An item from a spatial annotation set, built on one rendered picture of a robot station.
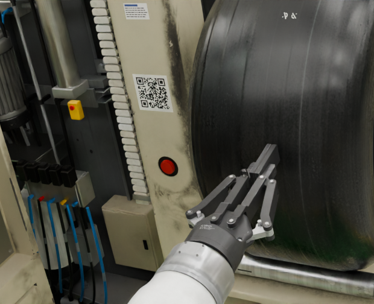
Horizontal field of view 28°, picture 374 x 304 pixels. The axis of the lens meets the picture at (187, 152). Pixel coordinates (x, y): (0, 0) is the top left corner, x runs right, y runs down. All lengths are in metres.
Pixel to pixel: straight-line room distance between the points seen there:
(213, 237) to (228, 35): 0.37
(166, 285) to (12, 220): 0.77
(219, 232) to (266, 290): 0.51
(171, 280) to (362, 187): 0.39
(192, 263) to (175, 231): 0.68
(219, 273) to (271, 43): 0.39
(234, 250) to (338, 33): 0.36
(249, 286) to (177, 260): 0.56
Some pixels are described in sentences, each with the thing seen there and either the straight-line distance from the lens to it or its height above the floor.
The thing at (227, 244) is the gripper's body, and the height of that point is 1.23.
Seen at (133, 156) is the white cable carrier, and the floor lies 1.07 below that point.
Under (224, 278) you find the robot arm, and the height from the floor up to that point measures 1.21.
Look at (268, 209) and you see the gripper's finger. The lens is 1.00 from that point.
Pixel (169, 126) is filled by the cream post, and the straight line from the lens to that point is 1.44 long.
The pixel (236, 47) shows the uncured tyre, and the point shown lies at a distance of 1.16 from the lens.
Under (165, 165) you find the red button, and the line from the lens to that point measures 1.49.
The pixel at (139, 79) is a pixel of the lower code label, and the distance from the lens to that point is 1.43.
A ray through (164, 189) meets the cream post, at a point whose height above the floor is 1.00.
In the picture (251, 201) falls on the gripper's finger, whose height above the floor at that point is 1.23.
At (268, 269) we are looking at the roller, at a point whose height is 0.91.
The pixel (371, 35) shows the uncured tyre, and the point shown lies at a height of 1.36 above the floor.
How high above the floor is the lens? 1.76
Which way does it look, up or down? 27 degrees down
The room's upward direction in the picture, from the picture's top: 11 degrees counter-clockwise
